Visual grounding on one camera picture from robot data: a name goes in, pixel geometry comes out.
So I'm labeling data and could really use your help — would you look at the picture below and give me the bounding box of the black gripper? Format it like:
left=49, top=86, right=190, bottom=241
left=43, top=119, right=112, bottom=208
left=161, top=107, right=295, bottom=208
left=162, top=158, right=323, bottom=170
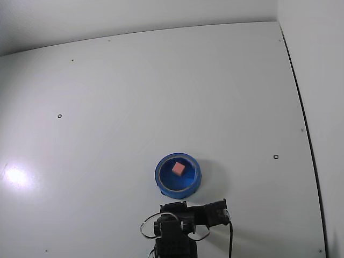
left=188, top=204, right=210, bottom=233

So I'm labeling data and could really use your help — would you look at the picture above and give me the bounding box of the small orange cube block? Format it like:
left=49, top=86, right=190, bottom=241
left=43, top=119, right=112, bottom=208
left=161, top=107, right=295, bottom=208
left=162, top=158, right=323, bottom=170
left=172, top=162, right=186, bottom=177

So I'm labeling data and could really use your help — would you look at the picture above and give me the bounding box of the blue tape roll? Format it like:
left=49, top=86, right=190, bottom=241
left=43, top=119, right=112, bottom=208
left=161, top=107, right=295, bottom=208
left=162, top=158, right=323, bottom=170
left=154, top=152, right=202, bottom=200

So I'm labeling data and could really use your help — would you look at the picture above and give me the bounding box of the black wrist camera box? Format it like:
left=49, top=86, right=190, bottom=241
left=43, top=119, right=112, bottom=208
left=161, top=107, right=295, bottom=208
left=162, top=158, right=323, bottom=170
left=205, top=198, right=231, bottom=227

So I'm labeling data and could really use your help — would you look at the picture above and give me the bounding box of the thin grey wire loop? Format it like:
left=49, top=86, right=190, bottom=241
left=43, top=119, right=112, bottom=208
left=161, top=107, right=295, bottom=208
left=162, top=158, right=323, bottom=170
left=139, top=212, right=178, bottom=240
left=187, top=225, right=211, bottom=242

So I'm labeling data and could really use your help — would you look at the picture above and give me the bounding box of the thick black camera cable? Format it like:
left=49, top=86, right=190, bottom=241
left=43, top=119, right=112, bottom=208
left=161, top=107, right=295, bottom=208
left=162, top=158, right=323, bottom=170
left=227, top=214, right=234, bottom=258

